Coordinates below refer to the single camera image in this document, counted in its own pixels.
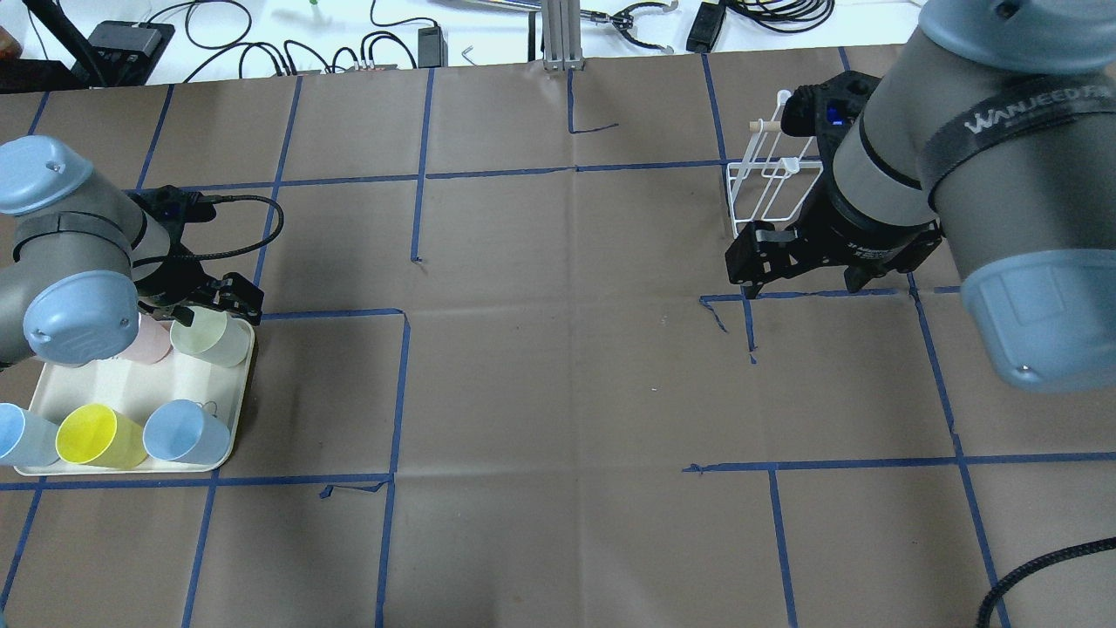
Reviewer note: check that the black power adapter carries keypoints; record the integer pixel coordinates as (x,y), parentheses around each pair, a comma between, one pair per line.
(706,27)

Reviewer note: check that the aluminium frame post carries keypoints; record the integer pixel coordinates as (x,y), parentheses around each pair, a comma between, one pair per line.
(561,22)

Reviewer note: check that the metal grabber tool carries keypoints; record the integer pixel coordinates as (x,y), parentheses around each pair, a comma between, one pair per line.
(623,22)

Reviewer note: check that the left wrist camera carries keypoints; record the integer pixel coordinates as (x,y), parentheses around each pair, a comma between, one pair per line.
(174,208)

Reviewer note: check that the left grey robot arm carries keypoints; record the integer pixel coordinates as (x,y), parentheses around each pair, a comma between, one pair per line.
(89,259)

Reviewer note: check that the yellow cup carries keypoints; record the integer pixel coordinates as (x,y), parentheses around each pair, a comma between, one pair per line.
(99,436)

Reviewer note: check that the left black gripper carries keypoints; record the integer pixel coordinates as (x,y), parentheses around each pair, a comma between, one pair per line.
(177,281)

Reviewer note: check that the white ikea cup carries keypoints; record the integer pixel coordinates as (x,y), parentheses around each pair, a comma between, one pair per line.
(213,337)

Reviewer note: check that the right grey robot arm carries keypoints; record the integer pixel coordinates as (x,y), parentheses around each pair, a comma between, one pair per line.
(993,130)

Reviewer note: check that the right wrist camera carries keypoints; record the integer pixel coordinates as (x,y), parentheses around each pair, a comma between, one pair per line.
(827,107)

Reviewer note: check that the cream plastic tray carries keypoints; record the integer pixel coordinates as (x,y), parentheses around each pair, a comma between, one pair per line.
(137,390)

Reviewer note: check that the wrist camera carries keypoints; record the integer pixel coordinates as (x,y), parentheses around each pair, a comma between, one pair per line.
(827,107)
(174,208)

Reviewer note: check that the light blue cup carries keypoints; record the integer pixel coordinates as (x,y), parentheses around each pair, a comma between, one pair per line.
(27,440)

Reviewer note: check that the pink cup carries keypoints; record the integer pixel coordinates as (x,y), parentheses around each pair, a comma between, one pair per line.
(151,345)

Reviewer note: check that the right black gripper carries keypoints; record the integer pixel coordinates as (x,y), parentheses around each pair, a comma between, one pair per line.
(872,237)

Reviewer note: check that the white wire cup rack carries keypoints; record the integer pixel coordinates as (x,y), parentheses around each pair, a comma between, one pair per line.
(769,182)

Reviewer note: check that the black usb hub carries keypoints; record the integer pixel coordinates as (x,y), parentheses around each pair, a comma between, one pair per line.
(148,40)

